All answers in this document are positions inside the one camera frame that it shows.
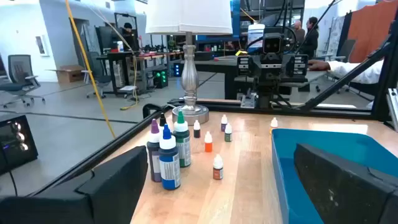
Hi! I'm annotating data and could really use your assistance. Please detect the silver metal bracket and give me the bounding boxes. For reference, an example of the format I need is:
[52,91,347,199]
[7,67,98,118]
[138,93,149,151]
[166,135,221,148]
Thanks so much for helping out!
[386,88,398,131]

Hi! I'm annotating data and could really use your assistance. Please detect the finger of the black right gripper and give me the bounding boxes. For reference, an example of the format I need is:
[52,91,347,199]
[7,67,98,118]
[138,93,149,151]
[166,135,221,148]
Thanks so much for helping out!
[282,54,309,83]
[236,55,261,78]

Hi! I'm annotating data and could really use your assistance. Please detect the large green food coloring bottle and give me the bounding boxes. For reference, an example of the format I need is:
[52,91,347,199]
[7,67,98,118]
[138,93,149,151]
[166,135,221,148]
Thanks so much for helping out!
[172,110,192,168]

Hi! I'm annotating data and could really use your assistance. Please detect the small green food coloring bottle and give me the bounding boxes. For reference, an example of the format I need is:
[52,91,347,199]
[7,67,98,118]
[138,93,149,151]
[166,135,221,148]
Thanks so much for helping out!
[224,123,233,143]

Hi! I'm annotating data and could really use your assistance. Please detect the black computer green lights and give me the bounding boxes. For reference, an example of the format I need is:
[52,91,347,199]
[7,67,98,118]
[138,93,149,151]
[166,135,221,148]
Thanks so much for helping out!
[152,70,169,90]

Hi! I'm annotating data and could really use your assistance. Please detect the large blue food coloring bottle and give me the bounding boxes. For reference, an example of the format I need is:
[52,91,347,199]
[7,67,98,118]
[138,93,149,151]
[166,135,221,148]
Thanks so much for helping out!
[158,123,182,191]

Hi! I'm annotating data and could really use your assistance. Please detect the yellow hanging cable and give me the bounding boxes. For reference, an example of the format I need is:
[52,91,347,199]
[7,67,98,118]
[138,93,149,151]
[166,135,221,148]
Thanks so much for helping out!
[64,0,116,139]

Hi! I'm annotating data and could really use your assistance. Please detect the black aluminium table frame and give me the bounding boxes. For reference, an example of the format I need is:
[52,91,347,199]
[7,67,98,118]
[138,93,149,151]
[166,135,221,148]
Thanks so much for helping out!
[29,0,398,198]

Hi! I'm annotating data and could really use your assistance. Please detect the grey office chair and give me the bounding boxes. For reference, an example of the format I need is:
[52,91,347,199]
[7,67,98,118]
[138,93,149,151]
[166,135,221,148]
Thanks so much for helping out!
[81,51,113,100]
[0,54,47,109]

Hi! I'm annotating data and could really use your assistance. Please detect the blue plastic bin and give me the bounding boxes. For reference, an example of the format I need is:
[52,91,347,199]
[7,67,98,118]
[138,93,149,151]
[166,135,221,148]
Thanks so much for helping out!
[271,128,398,224]

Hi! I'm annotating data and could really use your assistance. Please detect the black frame wooden desk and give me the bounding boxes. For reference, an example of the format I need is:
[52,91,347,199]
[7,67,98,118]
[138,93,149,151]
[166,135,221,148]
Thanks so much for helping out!
[96,51,184,96]

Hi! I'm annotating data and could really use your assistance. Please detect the small yellow food coloring bottle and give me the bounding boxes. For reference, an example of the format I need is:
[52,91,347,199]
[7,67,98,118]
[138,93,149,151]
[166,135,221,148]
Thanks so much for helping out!
[269,117,279,135]

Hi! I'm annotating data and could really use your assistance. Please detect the brown cardboard box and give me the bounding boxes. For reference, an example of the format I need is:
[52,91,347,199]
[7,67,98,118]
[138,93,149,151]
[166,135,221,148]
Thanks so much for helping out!
[46,64,85,84]

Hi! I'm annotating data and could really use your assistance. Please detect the small brown food coloring bottle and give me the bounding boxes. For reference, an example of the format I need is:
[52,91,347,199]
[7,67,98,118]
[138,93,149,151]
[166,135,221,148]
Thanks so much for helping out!
[213,154,224,180]

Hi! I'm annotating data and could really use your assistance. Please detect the white shade silver table lamp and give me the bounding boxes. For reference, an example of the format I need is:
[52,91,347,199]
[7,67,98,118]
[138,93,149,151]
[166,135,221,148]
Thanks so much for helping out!
[144,0,234,126]

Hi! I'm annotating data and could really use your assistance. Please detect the person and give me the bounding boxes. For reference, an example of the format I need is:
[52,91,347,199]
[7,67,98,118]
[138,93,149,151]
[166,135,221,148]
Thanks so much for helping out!
[307,58,385,85]
[300,16,320,60]
[119,22,139,52]
[292,19,307,46]

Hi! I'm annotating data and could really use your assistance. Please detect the black computer tower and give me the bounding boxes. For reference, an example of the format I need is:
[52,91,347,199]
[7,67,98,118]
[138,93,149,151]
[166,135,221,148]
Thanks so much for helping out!
[0,114,39,175]

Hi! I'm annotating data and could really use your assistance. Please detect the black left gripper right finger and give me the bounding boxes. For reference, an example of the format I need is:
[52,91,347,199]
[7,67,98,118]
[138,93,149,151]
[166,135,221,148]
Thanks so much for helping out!
[293,142,398,224]

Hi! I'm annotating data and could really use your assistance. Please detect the black office chair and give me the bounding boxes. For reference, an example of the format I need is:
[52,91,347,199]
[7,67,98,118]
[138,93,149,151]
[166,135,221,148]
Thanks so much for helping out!
[337,39,357,63]

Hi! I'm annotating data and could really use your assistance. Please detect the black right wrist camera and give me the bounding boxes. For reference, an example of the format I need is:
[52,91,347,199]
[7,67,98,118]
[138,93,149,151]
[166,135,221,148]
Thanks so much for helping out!
[262,32,284,55]

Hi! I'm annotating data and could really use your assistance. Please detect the large purple food coloring bottle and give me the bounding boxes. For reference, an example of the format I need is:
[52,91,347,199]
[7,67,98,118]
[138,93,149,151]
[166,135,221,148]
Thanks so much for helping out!
[146,118,162,183]

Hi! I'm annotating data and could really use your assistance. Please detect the orange partition panel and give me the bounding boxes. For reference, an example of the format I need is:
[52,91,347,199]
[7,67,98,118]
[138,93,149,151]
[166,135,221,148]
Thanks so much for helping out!
[346,0,398,65]

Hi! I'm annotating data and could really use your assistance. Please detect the small orange food coloring bottle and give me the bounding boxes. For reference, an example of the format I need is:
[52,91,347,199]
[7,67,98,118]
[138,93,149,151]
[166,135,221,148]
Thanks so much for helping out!
[204,131,213,153]

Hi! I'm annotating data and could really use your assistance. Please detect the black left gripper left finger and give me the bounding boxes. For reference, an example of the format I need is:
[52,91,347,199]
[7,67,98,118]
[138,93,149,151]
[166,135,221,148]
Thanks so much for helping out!
[0,145,149,224]

